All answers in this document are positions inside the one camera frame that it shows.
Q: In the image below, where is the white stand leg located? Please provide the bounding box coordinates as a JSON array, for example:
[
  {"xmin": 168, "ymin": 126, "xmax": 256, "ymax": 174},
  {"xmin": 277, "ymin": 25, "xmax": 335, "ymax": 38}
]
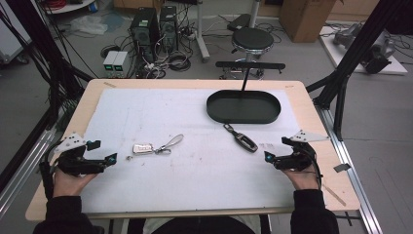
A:
[{"xmin": 193, "ymin": 0, "xmax": 211, "ymax": 63}]

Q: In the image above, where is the aluminium rail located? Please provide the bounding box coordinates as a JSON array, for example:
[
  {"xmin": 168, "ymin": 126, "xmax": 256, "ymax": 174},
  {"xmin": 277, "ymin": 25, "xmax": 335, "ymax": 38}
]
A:
[
  {"xmin": 0, "ymin": 128, "xmax": 57, "ymax": 215},
  {"xmin": 314, "ymin": 104, "xmax": 385, "ymax": 234}
]

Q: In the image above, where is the person's right hand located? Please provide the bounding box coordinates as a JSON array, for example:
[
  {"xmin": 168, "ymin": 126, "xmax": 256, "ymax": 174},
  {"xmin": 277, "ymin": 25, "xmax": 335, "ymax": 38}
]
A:
[{"xmin": 281, "ymin": 165, "xmax": 321, "ymax": 191}]

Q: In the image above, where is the coil of black cables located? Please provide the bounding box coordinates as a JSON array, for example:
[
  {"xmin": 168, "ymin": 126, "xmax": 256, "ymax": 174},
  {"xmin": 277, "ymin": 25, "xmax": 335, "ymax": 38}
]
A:
[{"xmin": 167, "ymin": 51, "xmax": 193, "ymax": 73}]

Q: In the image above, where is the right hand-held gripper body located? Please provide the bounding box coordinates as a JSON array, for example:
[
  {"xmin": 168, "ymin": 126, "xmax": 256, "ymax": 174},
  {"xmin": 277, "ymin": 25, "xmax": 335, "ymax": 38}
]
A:
[{"xmin": 274, "ymin": 129, "xmax": 330, "ymax": 172}]

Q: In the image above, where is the round white table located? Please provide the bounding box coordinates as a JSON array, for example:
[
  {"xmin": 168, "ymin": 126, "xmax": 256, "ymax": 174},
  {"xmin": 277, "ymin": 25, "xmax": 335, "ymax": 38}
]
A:
[{"xmin": 42, "ymin": 0, "xmax": 96, "ymax": 16}]

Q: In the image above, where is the black oval tray key stand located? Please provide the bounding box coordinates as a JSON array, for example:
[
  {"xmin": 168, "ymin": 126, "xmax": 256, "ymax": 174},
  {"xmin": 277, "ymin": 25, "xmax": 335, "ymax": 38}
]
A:
[{"xmin": 206, "ymin": 60, "xmax": 287, "ymax": 125}]

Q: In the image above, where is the hand-held gripper cable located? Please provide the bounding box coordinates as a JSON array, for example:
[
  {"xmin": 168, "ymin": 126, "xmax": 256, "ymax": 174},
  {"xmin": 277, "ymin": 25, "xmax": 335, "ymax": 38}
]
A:
[
  {"xmin": 38, "ymin": 142, "xmax": 64, "ymax": 200},
  {"xmin": 305, "ymin": 147, "xmax": 324, "ymax": 190}
]

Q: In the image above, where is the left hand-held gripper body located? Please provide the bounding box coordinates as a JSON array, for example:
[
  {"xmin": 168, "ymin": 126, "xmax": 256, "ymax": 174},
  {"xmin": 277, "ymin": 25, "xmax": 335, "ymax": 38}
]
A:
[{"xmin": 54, "ymin": 131, "xmax": 107, "ymax": 177}]

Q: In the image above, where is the slim black computer tower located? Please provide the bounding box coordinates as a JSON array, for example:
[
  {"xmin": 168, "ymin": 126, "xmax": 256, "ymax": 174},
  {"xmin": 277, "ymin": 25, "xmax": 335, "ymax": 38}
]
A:
[{"xmin": 158, "ymin": 5, "xmax": 179, "ymax": 54}]

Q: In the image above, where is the white board with devices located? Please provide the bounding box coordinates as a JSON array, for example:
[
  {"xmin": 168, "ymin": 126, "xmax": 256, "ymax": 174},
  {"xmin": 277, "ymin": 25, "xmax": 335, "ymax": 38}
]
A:
[{"xmin": 319, "ymin": 21, "xmax": 409, "ymax": 76}]

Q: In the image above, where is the person's torso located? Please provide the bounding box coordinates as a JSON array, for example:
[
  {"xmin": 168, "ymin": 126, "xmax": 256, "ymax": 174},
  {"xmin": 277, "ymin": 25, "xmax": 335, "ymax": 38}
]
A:
[{"xmin": 128, "ymin": 214, "xmax": 271, "ymax": 234}]

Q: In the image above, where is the black metal frame leg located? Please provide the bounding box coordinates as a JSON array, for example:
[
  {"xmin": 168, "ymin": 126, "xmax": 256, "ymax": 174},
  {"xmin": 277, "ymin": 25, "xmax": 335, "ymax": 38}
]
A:
[
  {"xmin": 305, "ymin": 0, "xmax": 413, "ymax": 141},
  {"xmin": 4, "ymin": 0, "xmax": 95, "ymax": 131}
]

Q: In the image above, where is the long tape strip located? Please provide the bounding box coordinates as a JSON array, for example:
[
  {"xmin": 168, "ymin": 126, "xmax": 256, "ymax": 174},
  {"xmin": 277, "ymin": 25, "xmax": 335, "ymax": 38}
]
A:
[{"xmin": 321, "ymin": 183, "xmax": 348, "ymax": 208}]

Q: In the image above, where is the white bench power supply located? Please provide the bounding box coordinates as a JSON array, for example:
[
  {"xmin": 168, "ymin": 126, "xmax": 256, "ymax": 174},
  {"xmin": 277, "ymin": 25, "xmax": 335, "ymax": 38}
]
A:
[
  {"xmin": 102, "ymin": 50, "xmax": 120, "ymax": 79},
  {"xmin": 112, "ymin": 51, "xmax": 131, "ymax": 79}
]

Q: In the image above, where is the black flat case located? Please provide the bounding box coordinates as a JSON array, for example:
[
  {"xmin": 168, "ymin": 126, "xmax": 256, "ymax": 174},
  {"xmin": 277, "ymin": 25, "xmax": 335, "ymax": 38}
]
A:
[{"xmin": 226, "ymin": 13, "xmax": 252, "ymax": 32}]

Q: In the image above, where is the silver key with strap loop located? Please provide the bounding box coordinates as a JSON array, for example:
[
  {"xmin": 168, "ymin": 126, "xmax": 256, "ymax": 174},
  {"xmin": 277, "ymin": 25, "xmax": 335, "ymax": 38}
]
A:
[{"xmin": 131, "ymin": 133, "xmax": 185, "ymax": 156}]

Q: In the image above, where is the person's left hand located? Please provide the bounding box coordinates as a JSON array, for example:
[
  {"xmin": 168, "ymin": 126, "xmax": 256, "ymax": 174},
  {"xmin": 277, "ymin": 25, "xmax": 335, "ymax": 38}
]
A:
[{"xmin": 53, "ymin": 168, "xmax": 98, "ymax": 199}]

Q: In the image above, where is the grey tape piece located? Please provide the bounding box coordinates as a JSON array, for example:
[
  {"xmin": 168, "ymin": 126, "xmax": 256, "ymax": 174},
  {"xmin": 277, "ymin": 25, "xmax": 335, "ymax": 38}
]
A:
[{"xmin": 332, "ymin": 163, "xmax": 353, "ymax": 174}]

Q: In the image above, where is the black round stool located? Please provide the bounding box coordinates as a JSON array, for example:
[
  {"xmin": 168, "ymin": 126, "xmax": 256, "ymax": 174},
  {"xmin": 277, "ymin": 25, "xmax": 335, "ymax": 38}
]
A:
[{"xmin": 219, "ymin": 26, "xmax": 276, "ymax": 81}]

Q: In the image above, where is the white table mat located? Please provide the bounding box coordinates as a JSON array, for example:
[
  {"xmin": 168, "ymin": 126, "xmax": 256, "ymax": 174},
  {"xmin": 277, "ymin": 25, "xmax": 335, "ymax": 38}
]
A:
[{"xmin": 80, "ymin": 88, "xmax": 302, "ymax": 215}]

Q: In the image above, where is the right hand-held gripper cable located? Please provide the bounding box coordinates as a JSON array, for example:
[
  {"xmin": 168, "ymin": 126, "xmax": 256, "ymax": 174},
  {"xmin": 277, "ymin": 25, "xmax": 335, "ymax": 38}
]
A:
[{"xmin": 305, "ymin": 147, "xmax": 324, "ymax": 190}]

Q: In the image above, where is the large black computer tower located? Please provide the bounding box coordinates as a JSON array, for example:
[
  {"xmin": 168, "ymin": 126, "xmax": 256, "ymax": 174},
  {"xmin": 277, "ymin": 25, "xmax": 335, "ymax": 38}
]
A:
[{"xmin": 129, "ymin": 7, "xmax": 161, "ymax": 71}]

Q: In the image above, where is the black car key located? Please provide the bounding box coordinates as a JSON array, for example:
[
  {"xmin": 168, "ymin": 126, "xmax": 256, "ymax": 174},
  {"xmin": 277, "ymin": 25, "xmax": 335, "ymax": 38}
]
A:
[{"xmin": 222, "ymin": 123, "xmax": 259, "ymax": 153}]

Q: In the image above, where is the clear plastic bag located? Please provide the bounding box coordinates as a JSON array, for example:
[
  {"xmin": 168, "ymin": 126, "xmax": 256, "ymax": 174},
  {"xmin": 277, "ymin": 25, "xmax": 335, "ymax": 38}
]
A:
[{"xmin": 68, "ymin": 14, "xmax": 109, "ymax": 36}]

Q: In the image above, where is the left hand-held gripper cable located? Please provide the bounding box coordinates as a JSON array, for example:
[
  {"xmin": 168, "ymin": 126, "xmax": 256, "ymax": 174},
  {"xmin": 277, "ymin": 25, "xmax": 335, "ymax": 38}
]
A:
[{"xmin": 38, "ymin": 142, "xmax": 64, "ymax": 200}]

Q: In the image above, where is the cardboard box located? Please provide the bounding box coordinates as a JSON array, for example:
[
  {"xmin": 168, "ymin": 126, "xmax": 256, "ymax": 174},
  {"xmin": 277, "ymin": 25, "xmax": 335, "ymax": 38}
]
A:
[{"xmin": 279, "ymin": 0, "xmax": 338, "ymax": 44}]

